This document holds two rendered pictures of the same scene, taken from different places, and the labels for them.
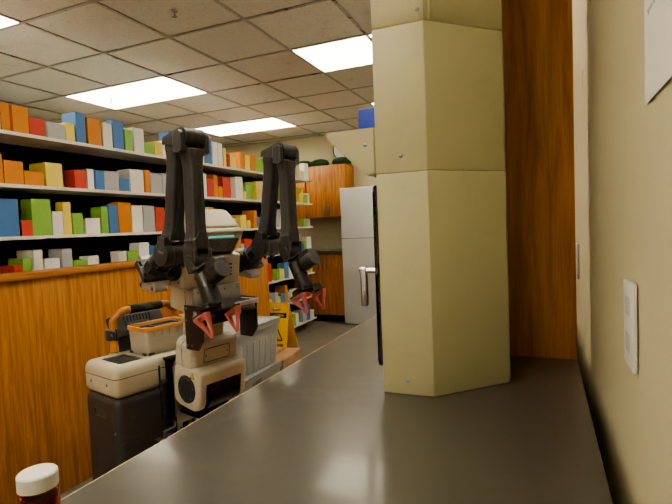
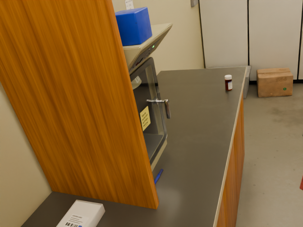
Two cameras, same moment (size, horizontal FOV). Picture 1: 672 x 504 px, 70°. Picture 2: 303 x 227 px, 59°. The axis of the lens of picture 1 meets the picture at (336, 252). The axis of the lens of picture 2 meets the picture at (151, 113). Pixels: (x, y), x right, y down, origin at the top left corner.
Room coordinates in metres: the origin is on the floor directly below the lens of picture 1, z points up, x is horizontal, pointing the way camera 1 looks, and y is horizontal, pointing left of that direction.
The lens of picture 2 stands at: (2.13, -0.07, 1.69)
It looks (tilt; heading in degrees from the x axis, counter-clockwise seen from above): 27 degrees down; 183
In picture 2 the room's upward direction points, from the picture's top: 12 degrees counter-clockwise
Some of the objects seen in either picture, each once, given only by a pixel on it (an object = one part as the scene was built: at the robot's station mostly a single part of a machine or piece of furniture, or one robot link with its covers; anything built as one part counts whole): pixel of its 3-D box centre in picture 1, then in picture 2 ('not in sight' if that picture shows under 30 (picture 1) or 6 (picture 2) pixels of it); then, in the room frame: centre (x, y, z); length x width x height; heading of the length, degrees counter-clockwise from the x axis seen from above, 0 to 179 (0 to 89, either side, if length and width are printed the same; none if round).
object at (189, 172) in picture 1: (194, 200); not in sight; (1.53, 0.44, 1.40); 0.11 x 0.06 x 0.43; 143
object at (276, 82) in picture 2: not in sight; (273, 82); (-1.13, 1.40, 0.14); 0.41 x 0.33 x 0.29; 73
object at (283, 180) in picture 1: (288, 202); not in sight; (1.87, 0.18, 1.40); 0.11 x 0.06 x 0.43; 143
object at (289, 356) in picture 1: (276, 369); not in sight; (3.95, 0.53, 0.14); 0.41 x 0.32 x 0.28; 163
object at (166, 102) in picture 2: (371, 285); (163, 108); (1.10, -0.08, 1.17); 0.05 x 0.03 x 0.10; 66
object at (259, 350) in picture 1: (235, 345); not in sight; (3.37, 0.73, 0.49); 0.60 x 0.42 x 0.33; 157
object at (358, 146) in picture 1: (373, 161); (145, 49); (1.21, -0.10, 1.46); 0.32 x 0.11 x 0.10; 157
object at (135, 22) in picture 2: (382, 128); (129, 26); (1.28, -0.13, 1.56); 0.10 x 0.10 x 0.09; 67
